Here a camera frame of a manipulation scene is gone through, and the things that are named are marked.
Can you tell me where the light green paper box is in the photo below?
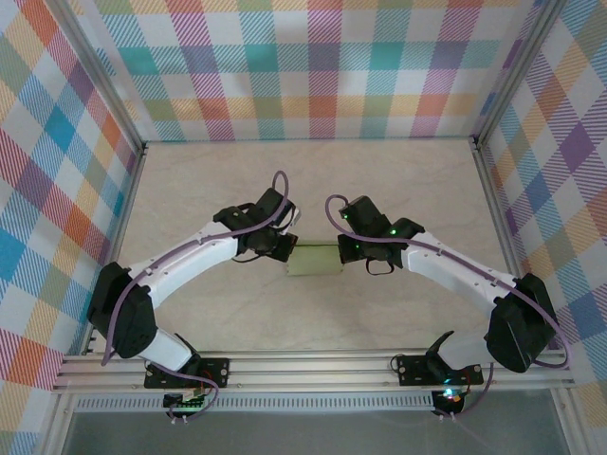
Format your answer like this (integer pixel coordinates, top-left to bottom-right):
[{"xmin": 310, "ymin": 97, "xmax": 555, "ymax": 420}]
[{"xmin": 284, "ymin": 240, "xmax": 345, "ymax": 279}]

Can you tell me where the small circuit board yellow part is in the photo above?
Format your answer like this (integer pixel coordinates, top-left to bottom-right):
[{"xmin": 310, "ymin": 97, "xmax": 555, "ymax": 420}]
[{"xmin": 433, "ymin": 387, "xmax": 464, "ymax": 407}]

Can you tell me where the circuit board with green lights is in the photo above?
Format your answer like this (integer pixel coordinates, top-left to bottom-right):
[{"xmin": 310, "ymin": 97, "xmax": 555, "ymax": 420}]
[{"xmin": 163, "ymin": 391, "xmax": 210, "ymax": 411}]

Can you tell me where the grey metal plate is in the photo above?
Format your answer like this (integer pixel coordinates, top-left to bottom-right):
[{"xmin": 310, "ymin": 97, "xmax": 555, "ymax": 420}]
[{"xmin": 61, "ymin": 410, "xmax": 570, "ymax": 455}]

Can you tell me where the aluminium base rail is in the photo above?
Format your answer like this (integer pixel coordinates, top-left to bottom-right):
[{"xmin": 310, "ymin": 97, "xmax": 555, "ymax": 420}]
[{"xmin": 51, "ymin": 348, "xmax": 573, "ymax": 394}]

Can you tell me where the aluminium side rail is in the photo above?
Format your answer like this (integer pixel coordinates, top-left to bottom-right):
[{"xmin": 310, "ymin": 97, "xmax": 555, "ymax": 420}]
[
  {"xmin": 469, "ymin": 136, "xmax": 546, "ymax": 350},
  {"xmin": 81, "ymin": 141, "xmax": 149, "ymax": 356}
]

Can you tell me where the slotted metal cable tray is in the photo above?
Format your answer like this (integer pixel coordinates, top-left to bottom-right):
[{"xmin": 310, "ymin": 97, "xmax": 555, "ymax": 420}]
[{"xmin": 75, "ymin": 396, "xmax": 435, "ymax": 412}]

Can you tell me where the aluminium frame post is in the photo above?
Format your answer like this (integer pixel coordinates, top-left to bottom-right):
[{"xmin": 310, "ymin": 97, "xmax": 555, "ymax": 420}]
[
  {"xmin": 473, "ymin": 0, "xmax": 568, "ymax": 143},
  {"xmin": 49, "ymin": 0, "xmax": 146, "ymax": 148}
]

